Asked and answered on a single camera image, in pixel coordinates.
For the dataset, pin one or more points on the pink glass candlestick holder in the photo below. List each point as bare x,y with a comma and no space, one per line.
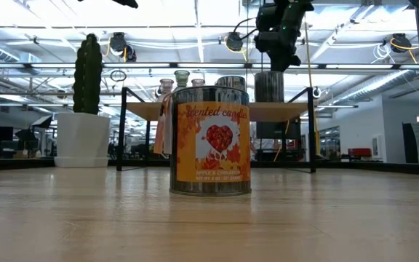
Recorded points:
166,85
198,82

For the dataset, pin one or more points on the scented candle tin orange label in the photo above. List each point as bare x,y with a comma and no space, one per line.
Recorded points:
213,145

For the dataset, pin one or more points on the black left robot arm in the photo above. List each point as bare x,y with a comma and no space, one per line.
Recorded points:
122,2

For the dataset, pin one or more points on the red box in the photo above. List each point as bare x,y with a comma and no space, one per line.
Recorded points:
359,152

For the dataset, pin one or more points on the orange paper tag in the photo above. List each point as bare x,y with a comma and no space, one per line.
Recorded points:
163,127

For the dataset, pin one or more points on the dark standing panel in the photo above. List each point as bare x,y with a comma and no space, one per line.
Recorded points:
410,143

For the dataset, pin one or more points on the white planter pot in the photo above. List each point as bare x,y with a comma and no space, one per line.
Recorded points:
82,138

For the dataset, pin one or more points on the black studio softbox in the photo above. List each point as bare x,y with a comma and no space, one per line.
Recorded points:
43,122

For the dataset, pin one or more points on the black studio umbrella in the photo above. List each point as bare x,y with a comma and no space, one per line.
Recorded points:
27,136

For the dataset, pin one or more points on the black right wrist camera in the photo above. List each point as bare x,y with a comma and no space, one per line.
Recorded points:
266,16

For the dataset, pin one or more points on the wooden shelf black metal frame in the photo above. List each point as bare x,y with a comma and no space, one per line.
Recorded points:
278,111

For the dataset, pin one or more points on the white wall frame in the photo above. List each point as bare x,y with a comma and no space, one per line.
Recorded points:
375,145

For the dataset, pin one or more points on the black aluminium rig frame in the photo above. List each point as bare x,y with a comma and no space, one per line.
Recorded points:
377,167

